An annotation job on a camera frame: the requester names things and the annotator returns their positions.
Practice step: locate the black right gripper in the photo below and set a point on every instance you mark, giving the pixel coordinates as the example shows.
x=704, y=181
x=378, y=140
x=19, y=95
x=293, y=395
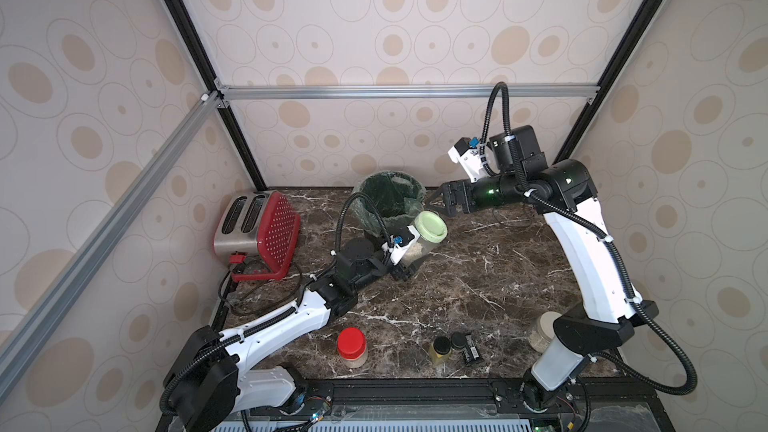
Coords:
x=457, y=196

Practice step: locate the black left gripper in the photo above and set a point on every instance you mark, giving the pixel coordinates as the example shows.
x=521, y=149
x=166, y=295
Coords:
x=400, y=271

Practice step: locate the clear oatmeal jar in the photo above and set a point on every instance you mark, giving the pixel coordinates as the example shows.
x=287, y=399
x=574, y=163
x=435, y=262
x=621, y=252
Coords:
x=423, y=242

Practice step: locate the light green jar lid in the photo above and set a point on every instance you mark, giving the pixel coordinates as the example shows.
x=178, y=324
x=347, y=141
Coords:
x=431, y=226

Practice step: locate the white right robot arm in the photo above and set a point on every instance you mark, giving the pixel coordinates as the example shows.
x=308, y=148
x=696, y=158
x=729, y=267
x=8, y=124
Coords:
x=506, y=166

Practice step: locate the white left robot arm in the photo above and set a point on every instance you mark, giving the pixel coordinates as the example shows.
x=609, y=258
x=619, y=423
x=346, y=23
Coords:
x=215, y=374

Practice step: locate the red lid oatmeal jar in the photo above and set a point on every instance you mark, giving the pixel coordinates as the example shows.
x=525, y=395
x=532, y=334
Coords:
x=352, y=347

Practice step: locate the black trash bin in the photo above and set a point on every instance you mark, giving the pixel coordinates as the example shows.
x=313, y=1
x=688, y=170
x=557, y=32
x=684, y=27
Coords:
x=390, y=204

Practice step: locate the yellow spice jar black lid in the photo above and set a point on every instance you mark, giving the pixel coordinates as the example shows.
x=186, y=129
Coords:
x=440, y=350

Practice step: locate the dark spice jar black lid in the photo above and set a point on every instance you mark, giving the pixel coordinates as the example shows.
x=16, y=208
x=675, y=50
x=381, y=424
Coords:
x=458, y=341

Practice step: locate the small black box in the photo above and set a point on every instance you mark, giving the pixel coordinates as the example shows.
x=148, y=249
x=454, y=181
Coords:
x=470, y=351

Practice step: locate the red polka dot toaster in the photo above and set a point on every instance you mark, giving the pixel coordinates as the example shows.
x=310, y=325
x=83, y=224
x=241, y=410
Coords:
x=257, y=236

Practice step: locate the beige lid jar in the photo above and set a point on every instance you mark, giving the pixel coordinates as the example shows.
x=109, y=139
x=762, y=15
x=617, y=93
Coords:
x=541, y=332

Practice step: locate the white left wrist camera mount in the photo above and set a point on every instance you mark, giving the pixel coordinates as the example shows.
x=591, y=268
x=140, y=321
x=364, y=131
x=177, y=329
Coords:
x=401, y=240

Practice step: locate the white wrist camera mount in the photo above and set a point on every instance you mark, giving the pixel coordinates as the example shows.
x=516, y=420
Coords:
x=401, y=240
x=465, y=153

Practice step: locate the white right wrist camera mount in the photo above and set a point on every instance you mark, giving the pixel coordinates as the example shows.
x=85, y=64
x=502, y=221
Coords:
x=465, y=153

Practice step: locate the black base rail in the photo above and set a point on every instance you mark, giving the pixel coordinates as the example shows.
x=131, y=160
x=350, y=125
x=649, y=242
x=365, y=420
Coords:
x=609, y=403

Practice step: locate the aluminium frame rail back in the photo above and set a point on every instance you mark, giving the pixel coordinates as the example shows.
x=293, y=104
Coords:
x=395, y=92

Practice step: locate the aluminium frame rail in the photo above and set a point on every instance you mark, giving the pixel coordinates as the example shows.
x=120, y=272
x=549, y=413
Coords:
x=41, y=322
x=395, y=92

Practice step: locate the aluminium frame rail left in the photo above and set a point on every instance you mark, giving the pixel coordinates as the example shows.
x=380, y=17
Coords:
x=41, y=322

